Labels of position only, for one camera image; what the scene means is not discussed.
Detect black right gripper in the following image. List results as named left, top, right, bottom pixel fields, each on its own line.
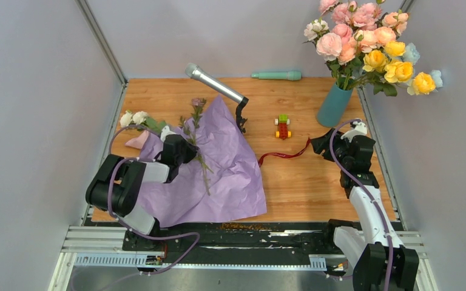
left=310, top=128, right=351, bottom=168

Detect white flower stem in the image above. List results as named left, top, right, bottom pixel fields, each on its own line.
left=119, top=110, right=167, bottom=134

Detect dark red printed ribbon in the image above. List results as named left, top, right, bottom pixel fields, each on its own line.
left=258, top=138, right=311, bottom=167

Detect mauve purple flower stem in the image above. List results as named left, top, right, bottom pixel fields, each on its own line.
left=179, top=98, right=213, bottom=196

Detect purple pink wrapping paper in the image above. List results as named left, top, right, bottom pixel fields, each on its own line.
left=137, top=96, right=268, bottom=227

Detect pale pink flower stem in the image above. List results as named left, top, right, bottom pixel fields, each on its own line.
left=303, top=19, right=343, bottom=84

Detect yellow flower stem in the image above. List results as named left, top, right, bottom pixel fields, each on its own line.
left=349, top=41, right=436, bottom=96

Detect peach orange flower stem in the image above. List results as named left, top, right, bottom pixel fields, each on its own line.
left=374, top=12, right=409, bottom=47

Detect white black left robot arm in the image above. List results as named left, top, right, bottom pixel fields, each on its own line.
left=85, top=134, right=198, bottom=250

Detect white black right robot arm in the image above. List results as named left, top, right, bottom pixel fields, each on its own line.
left=311, top=129, right=419, bottom=290

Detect teal cylindrical vase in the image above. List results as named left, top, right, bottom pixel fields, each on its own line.
left=316, top=83, right=353, bottom=127

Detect light blue artificial flowers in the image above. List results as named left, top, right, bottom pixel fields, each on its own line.
left=401, top=42, right=444, bottom=92

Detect toy brick car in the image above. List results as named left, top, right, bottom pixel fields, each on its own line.
left=274, top=114, right=292, bottom=140

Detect black microphone tripod stand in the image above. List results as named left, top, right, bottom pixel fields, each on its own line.
left=235, top=97, right=249, bottom=134

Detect mint green toy microphone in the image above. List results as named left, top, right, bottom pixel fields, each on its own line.
left=251, top=70, right=302, bottom=81

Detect silver microphone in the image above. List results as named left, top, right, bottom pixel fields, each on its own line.
left=185, top=63, right=245, bottom=104

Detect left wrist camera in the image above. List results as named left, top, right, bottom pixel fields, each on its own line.
left=160, top=125, right=177, bottom=142

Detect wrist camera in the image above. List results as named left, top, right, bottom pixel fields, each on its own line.
left=340, top=121, right=368, bottom=142
left=160, top=125, right=177, bottom=142

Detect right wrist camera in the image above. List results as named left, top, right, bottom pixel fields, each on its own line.
left=340, top=121, right=368, bottom=142

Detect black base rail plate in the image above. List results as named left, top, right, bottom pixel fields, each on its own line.
left=103, top=221, right=343, bottom=267

